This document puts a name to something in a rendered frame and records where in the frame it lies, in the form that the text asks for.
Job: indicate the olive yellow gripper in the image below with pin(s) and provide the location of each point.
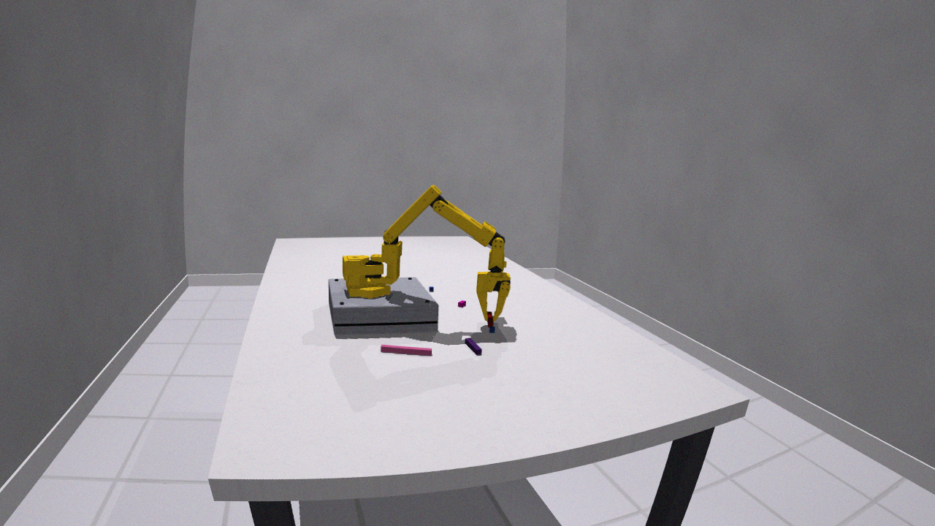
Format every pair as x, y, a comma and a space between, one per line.
488, 282

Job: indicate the pink flat bar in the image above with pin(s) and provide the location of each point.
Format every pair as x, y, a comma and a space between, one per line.
406, 350

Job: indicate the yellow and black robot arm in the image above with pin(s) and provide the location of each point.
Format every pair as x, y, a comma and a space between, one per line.
361, 268

